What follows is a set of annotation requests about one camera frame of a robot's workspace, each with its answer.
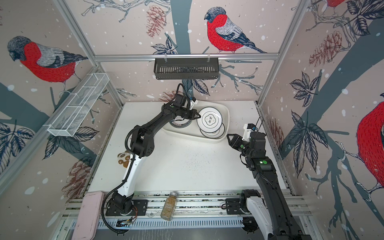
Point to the white wire mesh shelf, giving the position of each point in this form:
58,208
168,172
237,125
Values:
81,102

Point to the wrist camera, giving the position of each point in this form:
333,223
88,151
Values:
248,129
193,102

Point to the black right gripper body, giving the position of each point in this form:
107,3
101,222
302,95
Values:
244,147

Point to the spice jar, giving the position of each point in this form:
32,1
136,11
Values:
169,206

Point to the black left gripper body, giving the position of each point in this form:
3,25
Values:
187,114

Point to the white flower plate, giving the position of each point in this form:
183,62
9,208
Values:
215,135
210,121

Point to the white plastic bin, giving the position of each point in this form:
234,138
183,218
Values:
192,132

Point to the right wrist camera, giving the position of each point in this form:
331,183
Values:
248,129

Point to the black wall basket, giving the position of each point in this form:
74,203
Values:
186,69

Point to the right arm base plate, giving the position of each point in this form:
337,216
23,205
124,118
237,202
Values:
233,206

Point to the green rim plate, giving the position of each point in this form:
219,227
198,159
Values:
179,124

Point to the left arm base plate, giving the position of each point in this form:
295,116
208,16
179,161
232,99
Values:
129,208

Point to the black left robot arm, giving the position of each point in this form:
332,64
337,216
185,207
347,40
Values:
140,144

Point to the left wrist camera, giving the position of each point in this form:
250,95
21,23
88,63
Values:
193,102

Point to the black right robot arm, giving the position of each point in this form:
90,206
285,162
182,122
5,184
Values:
270,210

